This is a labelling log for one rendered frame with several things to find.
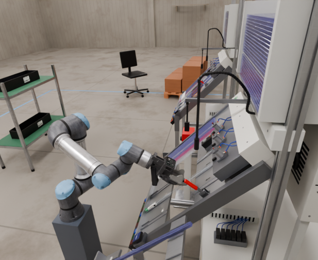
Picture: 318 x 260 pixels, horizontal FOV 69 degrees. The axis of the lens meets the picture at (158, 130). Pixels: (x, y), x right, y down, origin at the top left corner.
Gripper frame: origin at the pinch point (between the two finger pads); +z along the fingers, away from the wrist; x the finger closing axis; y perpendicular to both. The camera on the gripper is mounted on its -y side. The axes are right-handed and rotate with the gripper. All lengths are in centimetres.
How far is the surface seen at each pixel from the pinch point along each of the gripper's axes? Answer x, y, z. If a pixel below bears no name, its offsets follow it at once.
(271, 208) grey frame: -24.8, 27.2, 21.1
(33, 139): 124, -145, -143
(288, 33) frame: -22, 73, -9
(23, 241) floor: 17, -148, -75
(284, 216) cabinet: 18, -2, 65
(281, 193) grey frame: -24.8, 34.2, 19.2
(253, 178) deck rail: -20.8, 32.0, 11.5
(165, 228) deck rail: -20.9, -9.6, -1.6
